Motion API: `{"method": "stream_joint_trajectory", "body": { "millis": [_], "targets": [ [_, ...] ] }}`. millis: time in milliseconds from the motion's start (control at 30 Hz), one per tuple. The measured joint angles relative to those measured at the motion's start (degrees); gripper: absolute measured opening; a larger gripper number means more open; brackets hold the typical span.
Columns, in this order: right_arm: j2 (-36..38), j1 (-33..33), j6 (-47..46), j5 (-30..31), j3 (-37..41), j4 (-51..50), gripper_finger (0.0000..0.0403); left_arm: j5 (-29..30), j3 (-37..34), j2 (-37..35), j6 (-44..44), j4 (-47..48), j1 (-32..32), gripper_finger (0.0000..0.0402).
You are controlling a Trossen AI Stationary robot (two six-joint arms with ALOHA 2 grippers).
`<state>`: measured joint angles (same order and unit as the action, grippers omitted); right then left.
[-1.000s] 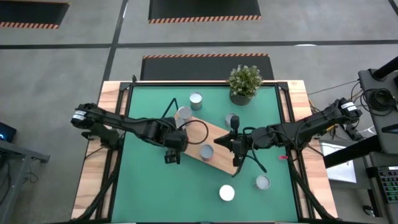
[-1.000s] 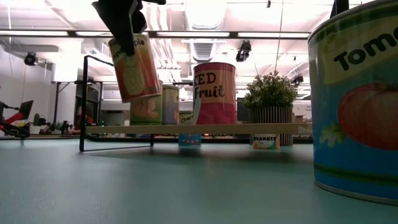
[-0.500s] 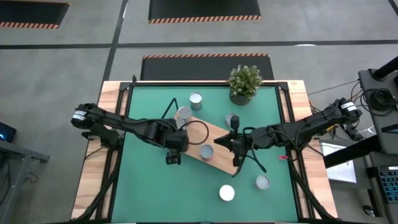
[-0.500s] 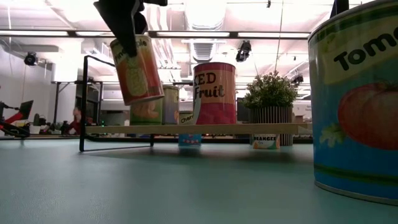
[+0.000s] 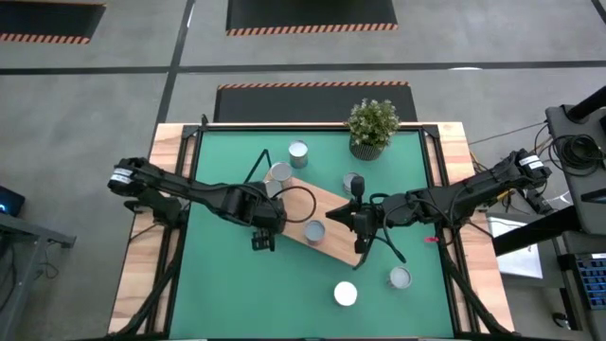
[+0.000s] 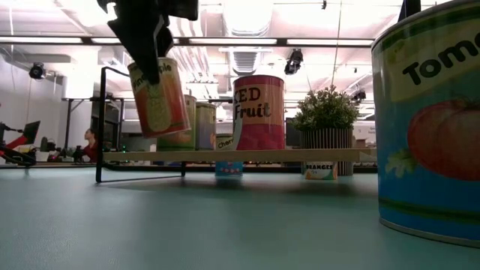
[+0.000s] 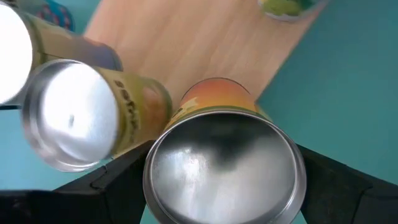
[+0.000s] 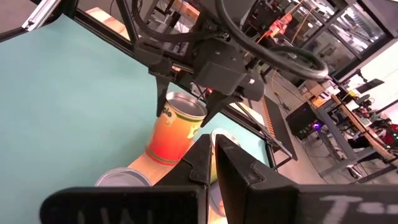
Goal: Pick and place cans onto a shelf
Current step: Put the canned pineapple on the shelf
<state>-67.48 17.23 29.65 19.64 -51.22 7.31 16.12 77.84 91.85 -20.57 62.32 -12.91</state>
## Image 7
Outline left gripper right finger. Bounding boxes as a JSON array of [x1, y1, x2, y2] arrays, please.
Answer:
[[296, 144, 398, 224]]

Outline orange label can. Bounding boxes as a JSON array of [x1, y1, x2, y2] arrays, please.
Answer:
[[142, 77, 308, 224]]

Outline purple label can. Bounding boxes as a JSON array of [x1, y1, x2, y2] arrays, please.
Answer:
[[0, 2, 124, 105]]

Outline olive label can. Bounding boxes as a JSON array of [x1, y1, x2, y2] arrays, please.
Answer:
[[21, 58, 174, 174]]

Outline green label can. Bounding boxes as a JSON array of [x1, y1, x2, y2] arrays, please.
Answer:
[[257, 0, 326, 23]]

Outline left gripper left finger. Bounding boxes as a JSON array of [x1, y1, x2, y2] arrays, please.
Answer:
[[0, 139, 155, 224]]

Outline green table mat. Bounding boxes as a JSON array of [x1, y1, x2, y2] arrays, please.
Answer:
[[0, 0, 398, 224]]

